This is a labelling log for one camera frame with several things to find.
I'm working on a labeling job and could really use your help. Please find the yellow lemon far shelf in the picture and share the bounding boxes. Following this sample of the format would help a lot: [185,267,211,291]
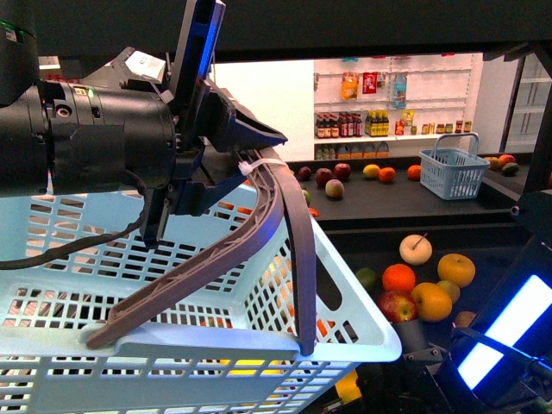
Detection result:
[362,164,380,179]

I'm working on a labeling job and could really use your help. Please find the green lime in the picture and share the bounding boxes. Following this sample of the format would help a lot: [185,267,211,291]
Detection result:
[355,267,379,292]

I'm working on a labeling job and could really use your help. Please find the yellow orange apple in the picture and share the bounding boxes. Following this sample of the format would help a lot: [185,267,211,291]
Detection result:
[437,254,476,288]

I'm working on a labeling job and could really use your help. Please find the white zip tie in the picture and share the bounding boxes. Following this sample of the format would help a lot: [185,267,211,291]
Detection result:
[238,158,286,177]

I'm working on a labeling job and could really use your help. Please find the red apple far shelf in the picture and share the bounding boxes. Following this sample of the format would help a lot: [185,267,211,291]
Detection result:
[333,163,352,182]

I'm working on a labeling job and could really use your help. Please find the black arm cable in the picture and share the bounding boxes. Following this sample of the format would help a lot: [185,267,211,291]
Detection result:
[0,167,152,272]

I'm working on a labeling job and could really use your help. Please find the white pear with stem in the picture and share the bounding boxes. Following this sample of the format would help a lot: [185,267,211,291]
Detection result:
[398,235,433,266]

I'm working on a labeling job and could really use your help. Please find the light blue shopping basket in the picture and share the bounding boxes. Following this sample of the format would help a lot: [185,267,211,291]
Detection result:
[1,165,402,413]

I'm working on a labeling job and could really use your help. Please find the dark red apple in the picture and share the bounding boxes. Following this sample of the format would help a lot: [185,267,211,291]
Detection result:
[315,167,334,188]

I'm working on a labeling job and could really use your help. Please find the black metal shelf frame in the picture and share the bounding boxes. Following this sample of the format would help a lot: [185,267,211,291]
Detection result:
[34,0,552,242]

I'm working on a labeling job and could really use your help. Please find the red yellow apple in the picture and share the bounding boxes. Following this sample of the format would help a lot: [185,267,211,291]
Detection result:
[377,291,418,323]

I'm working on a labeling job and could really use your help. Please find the pink green peach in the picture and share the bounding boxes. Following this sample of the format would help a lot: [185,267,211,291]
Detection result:
[324,179,345,199]

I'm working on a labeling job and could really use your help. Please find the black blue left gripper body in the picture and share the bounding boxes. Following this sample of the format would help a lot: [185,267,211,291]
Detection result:
[85,1,286,248]

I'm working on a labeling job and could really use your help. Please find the large yellow orange fruit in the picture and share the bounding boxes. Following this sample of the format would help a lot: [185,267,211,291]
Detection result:
[411,282,453,323]

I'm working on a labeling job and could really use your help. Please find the small blue basket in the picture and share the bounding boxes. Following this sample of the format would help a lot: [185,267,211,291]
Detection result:
[419,133,490,201]

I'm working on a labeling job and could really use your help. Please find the white background store shelf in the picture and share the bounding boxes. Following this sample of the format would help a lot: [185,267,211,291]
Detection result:
[313,53,483,160]

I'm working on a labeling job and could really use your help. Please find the orange shelf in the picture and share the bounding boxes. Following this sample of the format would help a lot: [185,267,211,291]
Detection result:
[378,167,396,184]
[407,165,422,181]

